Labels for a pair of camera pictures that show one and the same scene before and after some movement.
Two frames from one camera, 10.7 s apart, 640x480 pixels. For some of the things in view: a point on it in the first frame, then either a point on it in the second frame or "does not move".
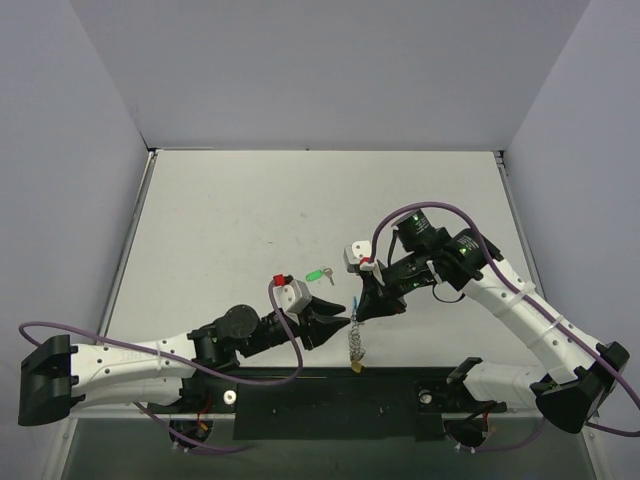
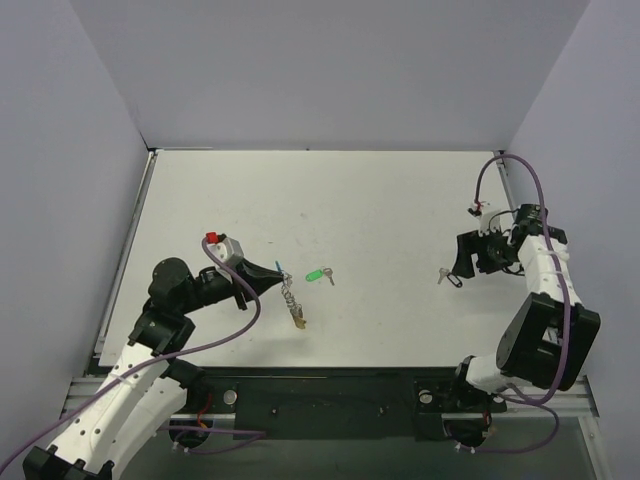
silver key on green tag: x=329 y=271 does not move
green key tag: x=313 y=275 does not move
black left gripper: x=308 y=328 to x=240 y=288
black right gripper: x=382 y=288 to x=476 y=251
